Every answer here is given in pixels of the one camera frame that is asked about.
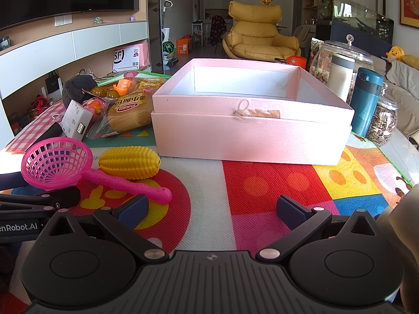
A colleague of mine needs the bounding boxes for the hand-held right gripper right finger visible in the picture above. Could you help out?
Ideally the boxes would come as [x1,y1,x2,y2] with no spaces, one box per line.
[255,194,377,264]

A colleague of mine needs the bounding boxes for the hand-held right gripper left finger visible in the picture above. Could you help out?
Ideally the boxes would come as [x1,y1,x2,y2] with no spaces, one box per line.
[49,194,169,264]

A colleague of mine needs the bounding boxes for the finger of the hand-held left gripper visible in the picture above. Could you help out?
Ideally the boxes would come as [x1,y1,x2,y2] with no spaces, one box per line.
[34,186,81,209]

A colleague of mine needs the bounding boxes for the yellow toy corn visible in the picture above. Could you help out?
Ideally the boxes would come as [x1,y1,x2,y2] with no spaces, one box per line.
[98,147,162,180]

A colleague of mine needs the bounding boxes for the pink cardboard box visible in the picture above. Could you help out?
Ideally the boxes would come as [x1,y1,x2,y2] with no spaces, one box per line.
[151,58,355,166]

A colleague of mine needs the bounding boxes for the orange plastic toy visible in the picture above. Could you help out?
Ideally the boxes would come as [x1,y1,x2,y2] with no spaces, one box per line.
[113,78,132,97]

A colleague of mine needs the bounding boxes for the pink plastic strainer ladle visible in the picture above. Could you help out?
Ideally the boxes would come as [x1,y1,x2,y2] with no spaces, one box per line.
[21,137,173,203]

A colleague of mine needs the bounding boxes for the colourful play mat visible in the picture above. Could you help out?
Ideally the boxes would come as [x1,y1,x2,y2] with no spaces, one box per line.
[0,70,414,314]

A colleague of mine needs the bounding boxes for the white power adapter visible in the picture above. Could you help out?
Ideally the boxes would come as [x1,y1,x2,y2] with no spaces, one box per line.
[60,100,94,140]

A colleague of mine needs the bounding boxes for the pink and orange toy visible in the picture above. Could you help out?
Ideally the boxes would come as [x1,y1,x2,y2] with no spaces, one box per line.
[82,97,107,119]

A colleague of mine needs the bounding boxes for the bread in clear packet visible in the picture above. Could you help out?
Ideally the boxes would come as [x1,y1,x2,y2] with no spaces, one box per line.
[87,90,156,138]

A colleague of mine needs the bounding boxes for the black plush toy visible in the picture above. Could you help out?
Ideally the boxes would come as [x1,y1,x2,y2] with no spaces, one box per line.
[62,75,97,109]

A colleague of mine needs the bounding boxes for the brown toy olives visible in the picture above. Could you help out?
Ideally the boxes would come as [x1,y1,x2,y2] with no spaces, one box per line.
[90,86,118,99]

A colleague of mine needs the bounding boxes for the beige cloth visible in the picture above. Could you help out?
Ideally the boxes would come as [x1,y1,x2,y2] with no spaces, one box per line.
[376,190,419,305]

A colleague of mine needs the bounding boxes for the glass jar of sunflower seeds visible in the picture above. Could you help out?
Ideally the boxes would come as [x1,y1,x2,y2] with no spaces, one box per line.
[368,83,399,147]

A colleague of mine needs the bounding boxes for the yellow snack packet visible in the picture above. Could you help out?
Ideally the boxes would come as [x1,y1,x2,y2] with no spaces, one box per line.
[136,77,165,89]

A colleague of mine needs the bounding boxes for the teal thermos bottle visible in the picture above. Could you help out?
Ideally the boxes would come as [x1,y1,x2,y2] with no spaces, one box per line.
[350,67,384,138]

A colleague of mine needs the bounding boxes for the white thermos bottle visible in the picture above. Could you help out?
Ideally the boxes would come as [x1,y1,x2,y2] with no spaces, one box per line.
[327,53,356,103]

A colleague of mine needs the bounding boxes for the white and wood shelf unit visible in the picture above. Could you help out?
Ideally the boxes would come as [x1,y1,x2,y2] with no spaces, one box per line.
[0,15,152,139]

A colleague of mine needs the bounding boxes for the orange plastic container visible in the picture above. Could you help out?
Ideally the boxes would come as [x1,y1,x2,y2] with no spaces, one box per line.
[285,56,307,69]

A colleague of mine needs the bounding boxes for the large glass jar with lid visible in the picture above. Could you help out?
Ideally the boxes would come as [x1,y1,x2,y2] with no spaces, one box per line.
[309,34,374,103]

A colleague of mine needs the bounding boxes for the pink paper bag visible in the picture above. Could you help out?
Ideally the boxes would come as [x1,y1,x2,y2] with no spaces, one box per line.
[129,42,150,69]

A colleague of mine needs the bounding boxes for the grey sofa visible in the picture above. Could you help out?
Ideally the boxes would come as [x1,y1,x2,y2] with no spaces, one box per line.
[380,54,419,146]

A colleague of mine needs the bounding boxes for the orange cardboard box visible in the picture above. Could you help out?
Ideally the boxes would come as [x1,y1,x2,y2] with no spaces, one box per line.
[177,37,193,55]

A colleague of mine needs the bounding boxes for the yellow leather armchair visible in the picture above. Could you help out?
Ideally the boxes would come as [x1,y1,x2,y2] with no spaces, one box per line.
[223,1,301,62]

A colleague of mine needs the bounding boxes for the white stick vacuum cleaner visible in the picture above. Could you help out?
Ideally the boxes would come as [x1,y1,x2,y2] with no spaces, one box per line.
[159,1,174,72]

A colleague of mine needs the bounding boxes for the yellow duck plush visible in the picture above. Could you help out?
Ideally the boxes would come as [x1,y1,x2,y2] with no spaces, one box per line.
[385,46,406,61]

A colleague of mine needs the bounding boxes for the white stool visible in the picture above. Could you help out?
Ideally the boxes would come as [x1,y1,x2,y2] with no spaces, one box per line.
[191,21,204,47]

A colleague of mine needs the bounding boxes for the dark jacket on chair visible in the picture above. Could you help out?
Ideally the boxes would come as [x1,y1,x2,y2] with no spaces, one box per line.
[209,16,228,47]

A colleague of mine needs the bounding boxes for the glass aquarium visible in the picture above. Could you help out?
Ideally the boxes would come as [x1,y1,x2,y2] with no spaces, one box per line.
[316,0,395,45]

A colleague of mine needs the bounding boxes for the framed wall picture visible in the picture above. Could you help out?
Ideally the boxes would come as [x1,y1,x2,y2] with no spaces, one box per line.
[398,0,419,28]

